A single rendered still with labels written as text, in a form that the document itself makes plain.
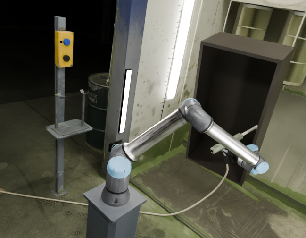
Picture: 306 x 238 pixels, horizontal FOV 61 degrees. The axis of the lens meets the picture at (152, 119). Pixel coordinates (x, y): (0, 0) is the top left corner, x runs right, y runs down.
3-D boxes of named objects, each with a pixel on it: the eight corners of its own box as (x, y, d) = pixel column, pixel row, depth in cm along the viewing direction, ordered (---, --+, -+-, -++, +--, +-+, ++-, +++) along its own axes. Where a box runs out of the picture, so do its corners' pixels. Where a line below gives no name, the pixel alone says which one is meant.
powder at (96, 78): (84, 74, 329) (84, 73, 329) (123, 74, 356) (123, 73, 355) (97, 89, 288) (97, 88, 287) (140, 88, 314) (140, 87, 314)
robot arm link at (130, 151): (103, 164, 174) (195, 99, 157) (105, 150, 189) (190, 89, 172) (118, 178, 179) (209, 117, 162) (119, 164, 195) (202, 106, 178)
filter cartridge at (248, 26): (250, 74, 345) (272, 6, 308) (253, 81, 313) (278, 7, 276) (223, 68, 350) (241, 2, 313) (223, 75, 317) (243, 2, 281)
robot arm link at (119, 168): (103, 191, 162) (106, 168, 155) (106, 174, 177) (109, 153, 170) (128, 193, 164) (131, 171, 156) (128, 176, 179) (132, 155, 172)
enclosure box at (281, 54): (201, 140, 289) (220, 31, 221) (254, 165, 260) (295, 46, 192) (185, 157, 265) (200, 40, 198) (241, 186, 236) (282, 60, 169)
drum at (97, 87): (79, 132, 366) (82, 72, 328) (118, 129, 394) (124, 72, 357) (92, 156, 321) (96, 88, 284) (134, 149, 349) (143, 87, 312)
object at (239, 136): (217, 171, 217) (212, 148, 207) (213, 168, 221) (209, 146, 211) (261, 146, 230) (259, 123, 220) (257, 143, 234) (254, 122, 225)
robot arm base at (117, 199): (113, 211, 162) (115, 199, 158) (95, 194, 172) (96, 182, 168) (135, 198, 175) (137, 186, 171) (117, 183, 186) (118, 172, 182)
